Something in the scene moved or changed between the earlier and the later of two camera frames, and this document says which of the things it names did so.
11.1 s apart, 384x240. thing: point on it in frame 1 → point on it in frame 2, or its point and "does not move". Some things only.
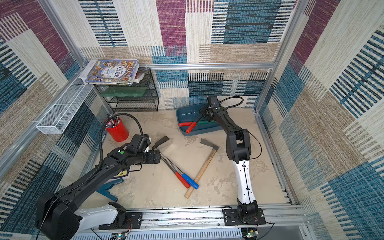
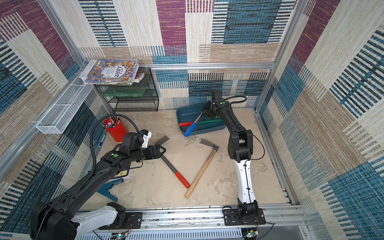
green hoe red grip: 187,124 does not move
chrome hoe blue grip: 187,178 → 193,125
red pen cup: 116,130 does not move
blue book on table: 123,173 does not move
